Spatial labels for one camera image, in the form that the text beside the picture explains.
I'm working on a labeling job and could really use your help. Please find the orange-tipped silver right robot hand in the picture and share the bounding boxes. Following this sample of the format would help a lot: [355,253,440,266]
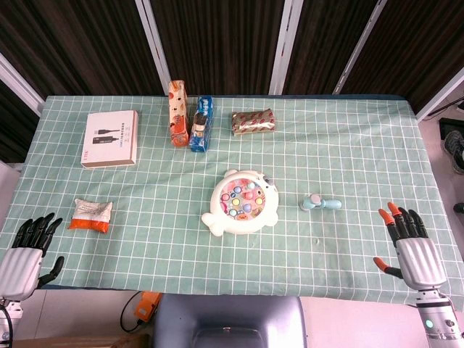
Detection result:
[373,202,447,291]

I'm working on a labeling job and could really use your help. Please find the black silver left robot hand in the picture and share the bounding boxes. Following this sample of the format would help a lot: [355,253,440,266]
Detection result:
[0,212,65,302]

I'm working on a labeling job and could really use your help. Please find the white seal-shaped toy game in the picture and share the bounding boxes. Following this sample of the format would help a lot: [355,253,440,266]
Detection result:
[201,169,281,237]

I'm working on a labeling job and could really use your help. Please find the orange and white snack pouch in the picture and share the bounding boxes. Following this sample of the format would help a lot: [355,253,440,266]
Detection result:
[67,198,114,235]

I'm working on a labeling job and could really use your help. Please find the grey patterned sneaker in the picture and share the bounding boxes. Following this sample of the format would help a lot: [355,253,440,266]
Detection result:
[444,130,464,173]

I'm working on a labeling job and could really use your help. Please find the orange device on floor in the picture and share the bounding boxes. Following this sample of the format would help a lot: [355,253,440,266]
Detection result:
[133,291,162,323]

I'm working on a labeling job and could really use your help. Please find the green checked tablecloth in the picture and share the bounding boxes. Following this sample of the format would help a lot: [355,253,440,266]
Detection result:
[0,94,464,311]

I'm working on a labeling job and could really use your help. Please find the black box on floor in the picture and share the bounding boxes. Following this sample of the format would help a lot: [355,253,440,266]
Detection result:
[439,117,464,141]

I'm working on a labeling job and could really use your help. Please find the grey robot torso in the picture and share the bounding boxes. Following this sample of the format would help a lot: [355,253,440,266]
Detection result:
[152,293,308,348]

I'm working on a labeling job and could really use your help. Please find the brown patterned snack bag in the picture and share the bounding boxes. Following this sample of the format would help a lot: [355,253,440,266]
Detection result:
[231,107,277,137]

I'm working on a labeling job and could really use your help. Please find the orange snack carton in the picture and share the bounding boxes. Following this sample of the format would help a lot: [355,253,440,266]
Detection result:
[167,80,190,149]

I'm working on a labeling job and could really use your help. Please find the blue cookie box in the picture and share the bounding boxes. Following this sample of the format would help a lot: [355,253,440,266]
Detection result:
[188,95,215,153]

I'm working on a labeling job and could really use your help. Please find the black cable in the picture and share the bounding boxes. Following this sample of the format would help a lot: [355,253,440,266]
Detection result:
[120,291,144,333]

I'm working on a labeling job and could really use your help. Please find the white box with cable print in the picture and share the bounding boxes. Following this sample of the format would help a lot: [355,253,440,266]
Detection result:
[80,109,139,170]

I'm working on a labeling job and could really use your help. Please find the white partition frame post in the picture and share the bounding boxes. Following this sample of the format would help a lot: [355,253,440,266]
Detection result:
[415,68,464,123]
[134,0,172,96]
[268,0,304,96]
[332,0,388,96]
[0,53,45,117]

